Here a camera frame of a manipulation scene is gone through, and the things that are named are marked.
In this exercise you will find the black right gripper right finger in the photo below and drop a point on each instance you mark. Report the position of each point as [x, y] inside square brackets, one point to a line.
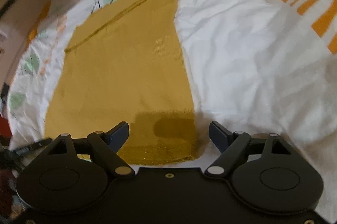
[245, 156]

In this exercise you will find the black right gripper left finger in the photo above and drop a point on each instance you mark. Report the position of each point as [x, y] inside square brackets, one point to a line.
[93, 156]

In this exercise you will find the mustard yellow knit garment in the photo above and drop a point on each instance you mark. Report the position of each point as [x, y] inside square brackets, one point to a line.
[125, 63]

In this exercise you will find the white leaf-print bed sheet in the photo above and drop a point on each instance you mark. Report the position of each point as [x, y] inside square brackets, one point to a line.
[254, 65]

